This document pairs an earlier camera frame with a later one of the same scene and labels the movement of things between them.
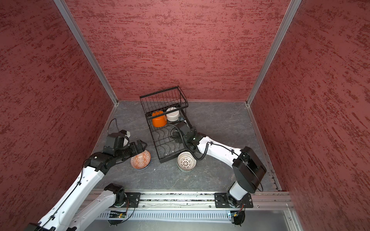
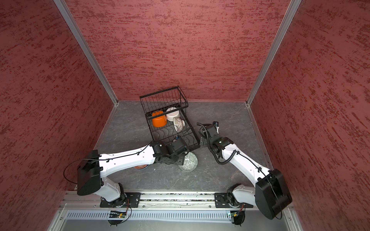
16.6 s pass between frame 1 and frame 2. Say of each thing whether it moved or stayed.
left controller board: stayed
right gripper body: moved
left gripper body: moved
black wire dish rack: stayed
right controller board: stayed
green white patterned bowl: stayed
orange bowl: stayed
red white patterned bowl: moved
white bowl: stayed
